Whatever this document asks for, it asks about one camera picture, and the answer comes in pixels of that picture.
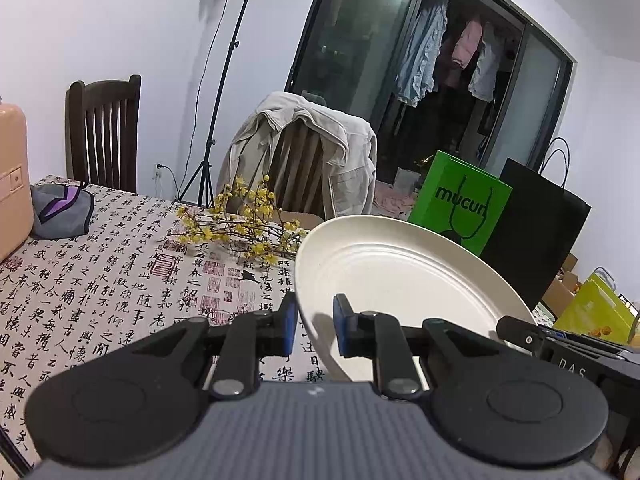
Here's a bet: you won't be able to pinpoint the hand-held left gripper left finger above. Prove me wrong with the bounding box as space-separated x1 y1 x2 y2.
125 292 298 401

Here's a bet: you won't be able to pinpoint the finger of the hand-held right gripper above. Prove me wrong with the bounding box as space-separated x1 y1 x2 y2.
544 328 626 357
497 316 546 356

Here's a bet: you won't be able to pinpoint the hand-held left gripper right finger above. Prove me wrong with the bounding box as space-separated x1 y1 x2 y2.
333 293 523 401

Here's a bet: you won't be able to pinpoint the large cream plate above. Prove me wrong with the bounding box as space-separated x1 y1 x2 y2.
294 215 539 385

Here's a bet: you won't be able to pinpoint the yellow-green paper bag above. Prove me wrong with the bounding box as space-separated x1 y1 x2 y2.
552 266 640 346

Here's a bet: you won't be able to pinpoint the cardboard box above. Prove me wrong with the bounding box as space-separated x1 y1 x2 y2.
542 254 581 317

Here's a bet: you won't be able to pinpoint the black paper bag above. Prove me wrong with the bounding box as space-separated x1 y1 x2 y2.
480 137 592 311

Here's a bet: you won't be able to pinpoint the yellow flower branches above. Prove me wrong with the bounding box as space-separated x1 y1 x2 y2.
167 175 311 266

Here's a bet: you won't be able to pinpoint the pink floor cloth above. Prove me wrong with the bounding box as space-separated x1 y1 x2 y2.
375 180 416 216

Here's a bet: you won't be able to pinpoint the brown wooden chair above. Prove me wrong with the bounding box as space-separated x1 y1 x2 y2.
270 120 327 234

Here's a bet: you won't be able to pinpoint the green paper bag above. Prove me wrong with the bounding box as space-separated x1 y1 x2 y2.
407 150 513 258

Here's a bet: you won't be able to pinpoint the beige jacket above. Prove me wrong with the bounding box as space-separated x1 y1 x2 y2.
215 92 377 221

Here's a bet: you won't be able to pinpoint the grey purple pouch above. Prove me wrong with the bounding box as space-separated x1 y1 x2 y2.
30 182 96 240

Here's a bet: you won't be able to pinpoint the dark glass sliding door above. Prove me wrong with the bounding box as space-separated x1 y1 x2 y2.
285 0 576 196

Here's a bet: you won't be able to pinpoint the hanging white shirt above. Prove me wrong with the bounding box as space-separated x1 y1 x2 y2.
467 25 503 101

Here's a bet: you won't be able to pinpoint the hanging light blue shirt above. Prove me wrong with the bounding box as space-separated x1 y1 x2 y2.
397 2 448 106

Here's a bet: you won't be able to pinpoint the dark wooden chair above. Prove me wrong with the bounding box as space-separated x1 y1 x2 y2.
65 75 142 193

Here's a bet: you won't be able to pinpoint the hanging pink garment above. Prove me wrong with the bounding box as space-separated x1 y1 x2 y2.
452 17 483 68

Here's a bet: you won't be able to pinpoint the pink suitcase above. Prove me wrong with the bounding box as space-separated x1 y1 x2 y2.
0 102 35 261

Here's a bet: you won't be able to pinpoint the black light cable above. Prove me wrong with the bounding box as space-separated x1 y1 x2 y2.
155 0 236 201

